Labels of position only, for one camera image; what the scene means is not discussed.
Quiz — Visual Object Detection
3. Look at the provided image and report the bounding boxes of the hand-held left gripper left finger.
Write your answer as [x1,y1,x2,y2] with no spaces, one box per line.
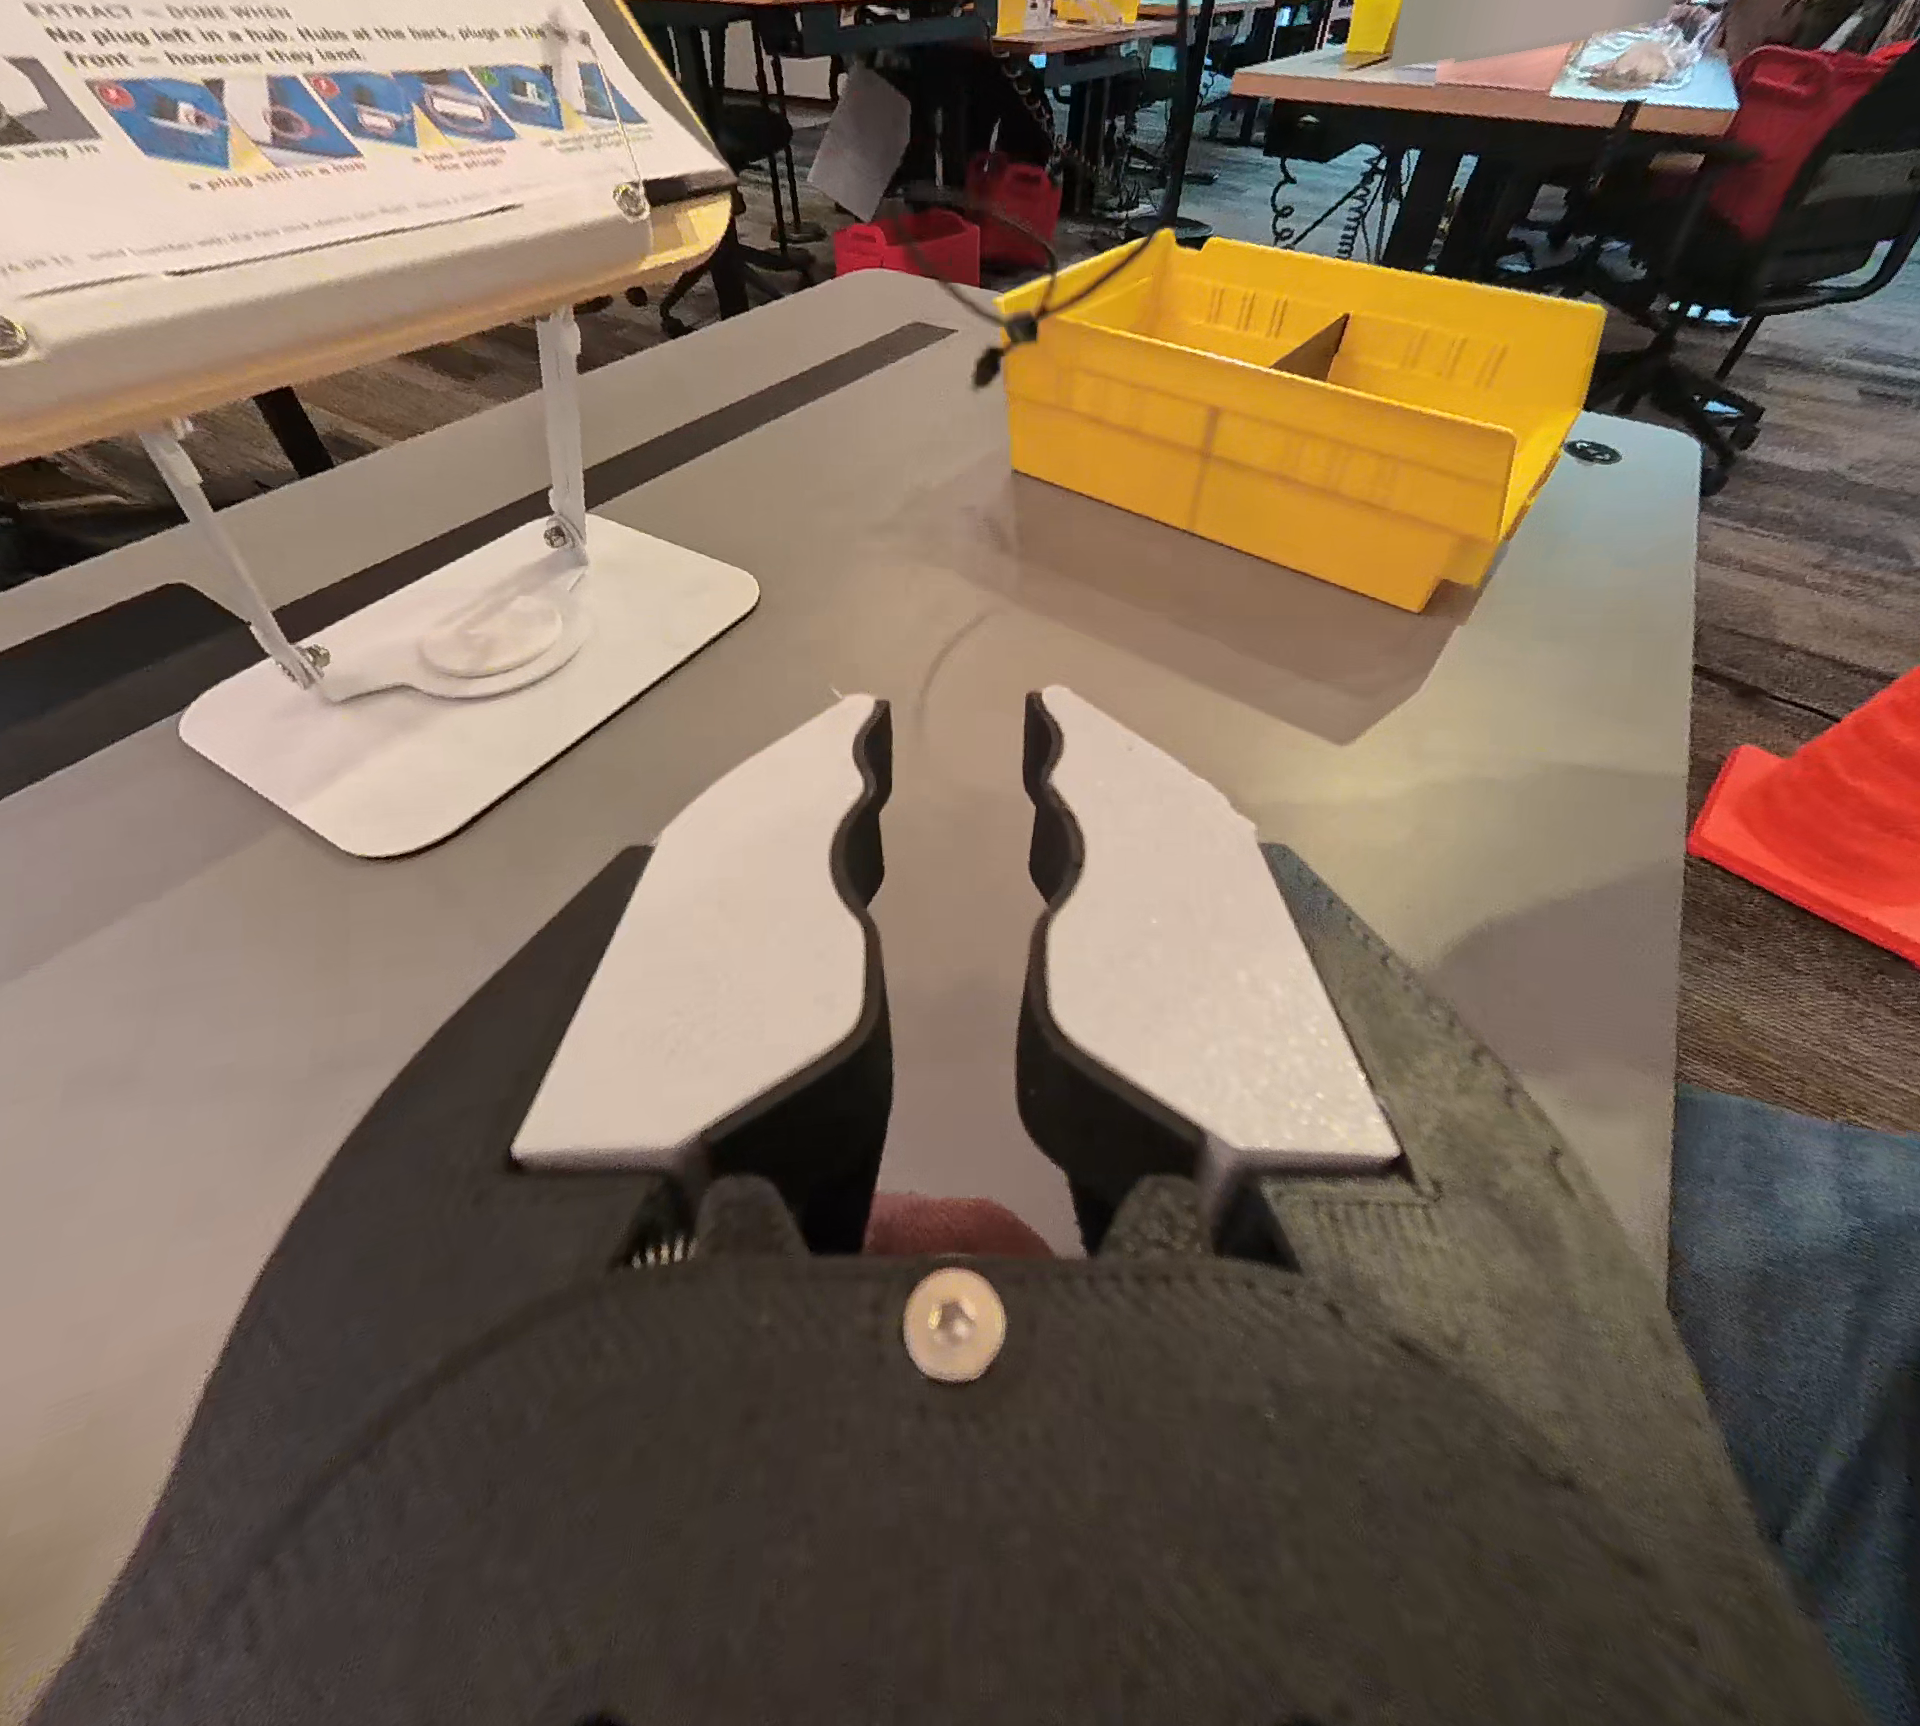
[510,691,898,1257]

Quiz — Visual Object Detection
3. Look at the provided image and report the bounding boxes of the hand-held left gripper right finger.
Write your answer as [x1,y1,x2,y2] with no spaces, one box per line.
[1016,685,1405,1257]

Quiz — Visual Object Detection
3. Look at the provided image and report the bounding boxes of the yellow plastic bin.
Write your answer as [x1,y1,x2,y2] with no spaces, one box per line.
[993,232,1610,618]

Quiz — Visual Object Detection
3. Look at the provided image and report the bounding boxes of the black usb hub with cable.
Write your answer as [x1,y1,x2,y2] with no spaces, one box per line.
[935,226,1194,396]

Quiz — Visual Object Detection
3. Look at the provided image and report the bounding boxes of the white document stand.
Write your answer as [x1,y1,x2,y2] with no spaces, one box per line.
[0,0,762,857]

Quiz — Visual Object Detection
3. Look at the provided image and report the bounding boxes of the orange traffic cone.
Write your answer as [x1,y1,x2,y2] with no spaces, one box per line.
[1687,666,1920,965]

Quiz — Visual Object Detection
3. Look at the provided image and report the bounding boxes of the person's jeans legs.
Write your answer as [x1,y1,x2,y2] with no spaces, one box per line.
[1669,1085,1920,1726]

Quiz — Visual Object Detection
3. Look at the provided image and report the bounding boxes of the red tote bin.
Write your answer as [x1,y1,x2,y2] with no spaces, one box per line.
[1708,43,1913,242]
[967,153,1064,264]
[831,209,983,285]

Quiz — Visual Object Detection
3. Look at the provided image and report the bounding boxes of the white hanging paper sheet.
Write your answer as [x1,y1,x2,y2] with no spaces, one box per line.
[805,69,916,224]

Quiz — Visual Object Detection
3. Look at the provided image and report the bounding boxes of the printed instruction sheet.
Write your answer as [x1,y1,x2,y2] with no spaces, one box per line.
[0,0,707,333]

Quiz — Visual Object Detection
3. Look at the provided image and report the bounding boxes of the black office chair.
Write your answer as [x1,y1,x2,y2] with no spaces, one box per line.
[1625,37,1920,475]

